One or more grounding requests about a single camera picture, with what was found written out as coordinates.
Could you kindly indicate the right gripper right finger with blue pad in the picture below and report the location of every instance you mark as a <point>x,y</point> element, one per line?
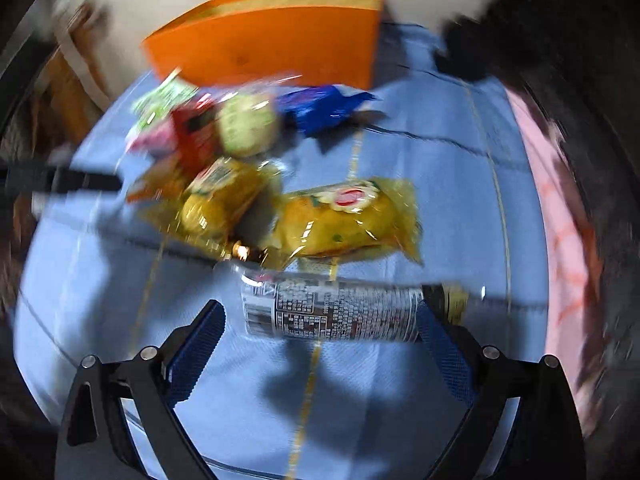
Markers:
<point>545,440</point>

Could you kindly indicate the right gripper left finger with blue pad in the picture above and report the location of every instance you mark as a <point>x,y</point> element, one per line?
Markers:
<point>94,441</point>

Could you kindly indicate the green plum candy bag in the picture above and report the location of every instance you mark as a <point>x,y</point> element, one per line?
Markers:
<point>156,104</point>

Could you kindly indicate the long clear biscuit sleeve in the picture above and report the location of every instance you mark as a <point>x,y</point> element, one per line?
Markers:
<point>311,306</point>

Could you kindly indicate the yellow gold cake packet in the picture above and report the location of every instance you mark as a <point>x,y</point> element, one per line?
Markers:
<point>354,219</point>

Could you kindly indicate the blue snack bag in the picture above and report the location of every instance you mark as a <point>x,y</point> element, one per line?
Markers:
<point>312,110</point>

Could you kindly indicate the wooden chair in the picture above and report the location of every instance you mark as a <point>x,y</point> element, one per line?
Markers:
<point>70,94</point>

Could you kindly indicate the blue checked tablecloth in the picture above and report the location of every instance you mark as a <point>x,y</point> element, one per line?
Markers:
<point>101,280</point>

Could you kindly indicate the pink cloth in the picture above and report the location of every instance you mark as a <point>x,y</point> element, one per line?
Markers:
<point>574,327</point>

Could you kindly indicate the orange clear biscuit pack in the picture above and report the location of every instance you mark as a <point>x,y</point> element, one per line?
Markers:
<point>165,180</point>

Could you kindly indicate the pink small snack bag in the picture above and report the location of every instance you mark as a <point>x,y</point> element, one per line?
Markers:
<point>157,139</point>

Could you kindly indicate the red cookie bag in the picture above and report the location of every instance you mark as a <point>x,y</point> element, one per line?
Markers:
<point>196,133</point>

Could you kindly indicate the round bun clear wrapper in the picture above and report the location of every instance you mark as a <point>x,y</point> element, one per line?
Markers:
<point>248,123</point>

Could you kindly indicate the orange cardboard box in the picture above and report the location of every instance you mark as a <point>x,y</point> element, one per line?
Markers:
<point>235,41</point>

